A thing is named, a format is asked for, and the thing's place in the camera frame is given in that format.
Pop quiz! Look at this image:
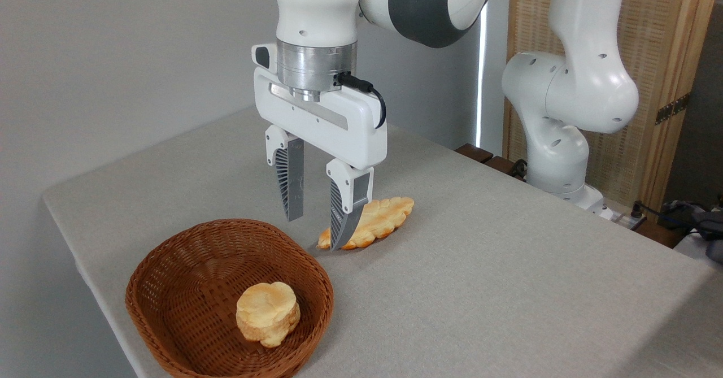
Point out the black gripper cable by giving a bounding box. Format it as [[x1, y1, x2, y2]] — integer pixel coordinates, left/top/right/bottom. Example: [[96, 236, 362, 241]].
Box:
[[334, 73, 388, 129]]

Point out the metal screen hinge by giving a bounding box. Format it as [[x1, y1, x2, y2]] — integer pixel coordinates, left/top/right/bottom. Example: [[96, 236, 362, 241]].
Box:
[[655, 93, 691, 125]]

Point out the long golden bread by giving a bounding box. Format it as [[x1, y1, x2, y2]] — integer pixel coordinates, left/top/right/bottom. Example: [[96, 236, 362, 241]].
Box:
[[317, 197, 415, 250]]

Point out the dark wooden slat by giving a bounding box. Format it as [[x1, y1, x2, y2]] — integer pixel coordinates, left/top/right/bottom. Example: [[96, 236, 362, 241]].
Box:
[[485, 155, 527, 182], [455, 144, 494, 164]]

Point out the white power strip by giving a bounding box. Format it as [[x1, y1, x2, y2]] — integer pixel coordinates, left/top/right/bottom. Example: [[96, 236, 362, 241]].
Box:
[[599, 206, 646, 231]]

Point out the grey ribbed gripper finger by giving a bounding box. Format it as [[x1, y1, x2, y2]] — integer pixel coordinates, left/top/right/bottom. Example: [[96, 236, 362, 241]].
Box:
[[265, 125, 305, 222], [326, 159, 374, 251]]

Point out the brown wicker basket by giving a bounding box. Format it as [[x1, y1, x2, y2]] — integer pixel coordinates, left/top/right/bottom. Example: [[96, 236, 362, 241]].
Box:
[[125, 219, 334, 378]]

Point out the black power cable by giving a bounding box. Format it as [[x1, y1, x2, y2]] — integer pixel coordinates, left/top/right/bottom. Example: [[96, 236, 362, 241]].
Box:
[[631, 200, 701, 234]]

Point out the round golden bread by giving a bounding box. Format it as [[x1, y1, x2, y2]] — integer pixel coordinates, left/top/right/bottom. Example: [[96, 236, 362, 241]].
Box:
[[236, 281, 301, 349]]

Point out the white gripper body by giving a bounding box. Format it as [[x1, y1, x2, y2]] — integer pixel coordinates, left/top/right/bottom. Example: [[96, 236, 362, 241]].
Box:
[[253, 67, 388, 171]]

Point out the grey device with cables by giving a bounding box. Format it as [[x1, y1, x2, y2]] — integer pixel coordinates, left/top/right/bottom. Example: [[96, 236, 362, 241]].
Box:
[[664, 200, 723, 264]]

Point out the wooden rattan folding screen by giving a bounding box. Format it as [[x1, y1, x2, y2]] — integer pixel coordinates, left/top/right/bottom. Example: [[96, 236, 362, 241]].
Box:
[[503, 0, 721, 215]]

